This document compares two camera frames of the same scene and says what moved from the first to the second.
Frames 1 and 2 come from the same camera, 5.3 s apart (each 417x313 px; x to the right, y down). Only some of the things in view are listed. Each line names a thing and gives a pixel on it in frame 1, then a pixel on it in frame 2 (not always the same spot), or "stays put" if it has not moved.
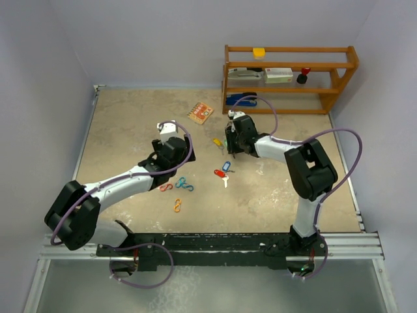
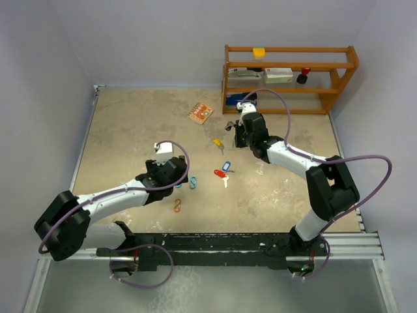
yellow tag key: x=219 y=144 stays put
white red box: x=278 y=75 stays put
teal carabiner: x=189 y=186 → x=193 y=182
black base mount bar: x=152 y=250 stays put
